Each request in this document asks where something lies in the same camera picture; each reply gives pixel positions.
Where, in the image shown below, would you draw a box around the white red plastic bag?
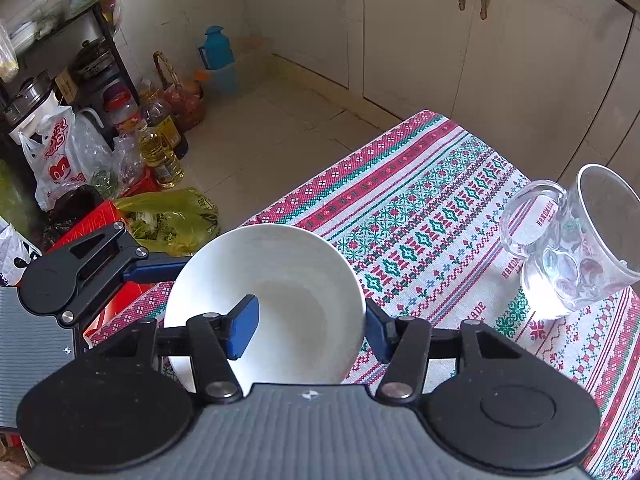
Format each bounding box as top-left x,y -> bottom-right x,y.
20,106 -> 117,211

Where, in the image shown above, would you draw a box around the white bowl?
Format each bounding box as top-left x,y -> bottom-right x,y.
164,224 -> 366,391

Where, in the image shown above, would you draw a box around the wicker basket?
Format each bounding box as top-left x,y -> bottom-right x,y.
153,51 -> 205,133

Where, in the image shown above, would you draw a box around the yellow green plastic bag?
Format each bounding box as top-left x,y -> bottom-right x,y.
114,188 -> 220,257

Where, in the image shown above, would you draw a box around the black metal shelf rack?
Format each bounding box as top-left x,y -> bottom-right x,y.
1,4 -> 138,144

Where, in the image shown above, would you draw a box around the cooking oil bottle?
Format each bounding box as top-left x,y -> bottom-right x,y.
137,122 -> 184,188

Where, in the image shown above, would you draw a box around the striped patterned tablecloth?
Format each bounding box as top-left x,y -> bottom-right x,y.
86,109 -> 640,480

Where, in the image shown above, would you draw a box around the clear glass mug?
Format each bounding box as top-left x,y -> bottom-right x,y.
499,164 -> 639,320

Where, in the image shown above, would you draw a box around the white base cabinets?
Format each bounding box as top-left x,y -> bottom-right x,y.
244,0 -> 639,180

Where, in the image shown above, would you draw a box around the red box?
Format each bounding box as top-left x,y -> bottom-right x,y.
46,199 -> 156,340

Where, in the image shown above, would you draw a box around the blue thermos jug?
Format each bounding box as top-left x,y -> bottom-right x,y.
198,25 -> 238,94

